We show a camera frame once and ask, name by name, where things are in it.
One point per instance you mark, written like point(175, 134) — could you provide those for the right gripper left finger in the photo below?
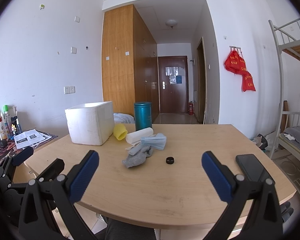
point(66, 190)

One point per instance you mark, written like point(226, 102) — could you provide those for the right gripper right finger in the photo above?
point(264, 218)

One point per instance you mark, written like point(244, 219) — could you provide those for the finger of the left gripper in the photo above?
point(52, 171)
point(10, 162)

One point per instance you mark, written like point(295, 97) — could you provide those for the yellow foam fruit net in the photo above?
point(120, 131)

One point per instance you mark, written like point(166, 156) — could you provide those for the grey sock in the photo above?
point(139, 158)

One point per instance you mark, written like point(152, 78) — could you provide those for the white foam sheet roll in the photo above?
point(136, 136)

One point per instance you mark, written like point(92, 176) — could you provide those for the blue surgical face mask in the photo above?
point(156, 141)

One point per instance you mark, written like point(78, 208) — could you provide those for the white foam tube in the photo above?
point(134, 150)

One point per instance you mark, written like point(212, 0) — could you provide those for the printed paper sheets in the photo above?
point(30, 138)

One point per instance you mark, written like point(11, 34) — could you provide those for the patterned desk cloth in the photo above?
point(11, 149)

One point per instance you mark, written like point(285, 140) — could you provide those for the blue spray bottle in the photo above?
point(18, 127)

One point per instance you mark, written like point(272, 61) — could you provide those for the white sunscreen bottle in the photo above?
point(3, 134)

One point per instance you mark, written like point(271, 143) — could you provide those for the green cap spray can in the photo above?
point(7, 122)

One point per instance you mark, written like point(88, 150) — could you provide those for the white styrofoam box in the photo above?
point(90, 123)

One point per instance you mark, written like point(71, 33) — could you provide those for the black smartphone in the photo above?
point(252, 168)

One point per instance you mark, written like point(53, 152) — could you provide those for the grey bed mattress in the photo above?
point(290, 140)

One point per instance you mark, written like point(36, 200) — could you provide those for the teal cylindrical canister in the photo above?
point(142, 115)

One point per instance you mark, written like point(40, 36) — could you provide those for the red fire extinguisher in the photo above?
point(190, 108)

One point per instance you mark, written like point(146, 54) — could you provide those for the dark brown entrance door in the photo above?
point(173, 84)

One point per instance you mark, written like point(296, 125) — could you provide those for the red hanging bags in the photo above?
point(236, 64)

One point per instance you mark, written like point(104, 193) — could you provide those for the ceiling lamp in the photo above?
point(171, 23)

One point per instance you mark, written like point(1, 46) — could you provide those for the double wall socket plate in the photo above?
point(69, 89)

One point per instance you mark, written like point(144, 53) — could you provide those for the white wall switch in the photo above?
point(73, 50)

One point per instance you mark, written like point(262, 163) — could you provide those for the side door frame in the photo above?
point(201, 82)

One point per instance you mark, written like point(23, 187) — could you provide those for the metal bunk bed frame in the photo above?
point(287, 43)

